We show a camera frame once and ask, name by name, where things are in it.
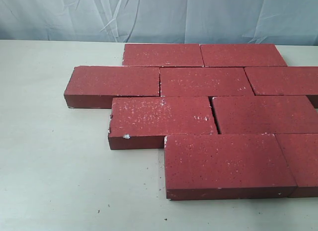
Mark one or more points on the red brick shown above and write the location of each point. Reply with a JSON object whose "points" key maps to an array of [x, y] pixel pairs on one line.
{"points": [[301, 154], [144, 122], [241, 55], [210, 82], [212, 167], [95, 86], [162, 55]]}

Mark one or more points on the red brick second row right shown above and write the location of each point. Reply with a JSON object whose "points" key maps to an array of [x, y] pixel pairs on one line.
{"points": [[284, 81]]}

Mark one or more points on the red brick third row right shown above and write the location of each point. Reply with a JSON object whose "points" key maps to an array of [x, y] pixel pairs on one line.
{"points": [[265, 114]]}

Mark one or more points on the white fabric backdrop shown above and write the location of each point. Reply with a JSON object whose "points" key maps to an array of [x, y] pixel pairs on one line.
{"points": [[282, 22]]}

